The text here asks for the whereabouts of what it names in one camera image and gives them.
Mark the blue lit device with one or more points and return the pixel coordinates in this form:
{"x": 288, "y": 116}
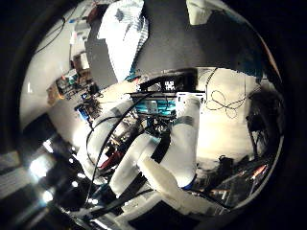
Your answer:
{"x": 83, "y": 111}

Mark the black stand equipment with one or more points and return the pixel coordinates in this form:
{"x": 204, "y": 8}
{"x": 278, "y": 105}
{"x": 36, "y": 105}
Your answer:
{"x": 262, "y": 121}

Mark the shelf with colourful clutter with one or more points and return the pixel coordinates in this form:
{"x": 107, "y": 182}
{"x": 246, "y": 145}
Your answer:
{"x": 72, "y": 83}

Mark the black teal equipment rack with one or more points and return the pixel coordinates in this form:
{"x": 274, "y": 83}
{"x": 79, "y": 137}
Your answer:
{"x": 156, "y": 107}

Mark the cardboard box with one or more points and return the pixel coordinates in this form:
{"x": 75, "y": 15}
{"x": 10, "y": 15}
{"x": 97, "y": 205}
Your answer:
{"x": 81, "y": 62}

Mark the striped white cloth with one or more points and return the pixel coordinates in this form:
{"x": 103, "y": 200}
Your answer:
{"x": 123, "y": 38}

